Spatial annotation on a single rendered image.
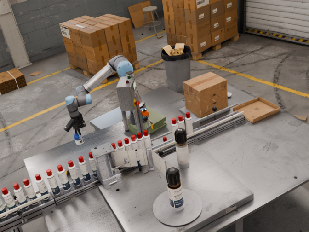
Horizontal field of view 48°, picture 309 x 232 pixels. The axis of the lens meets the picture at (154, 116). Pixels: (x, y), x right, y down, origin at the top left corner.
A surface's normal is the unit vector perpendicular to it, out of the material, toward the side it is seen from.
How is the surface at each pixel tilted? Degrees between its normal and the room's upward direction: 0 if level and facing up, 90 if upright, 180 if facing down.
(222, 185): 0
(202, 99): 90
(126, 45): 90
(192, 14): 89
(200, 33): 92
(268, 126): 0
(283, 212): 1
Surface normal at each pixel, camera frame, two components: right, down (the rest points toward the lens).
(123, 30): 0.64, 0.33
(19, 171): -0.14, -0.85
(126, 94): -0.11, 0.53
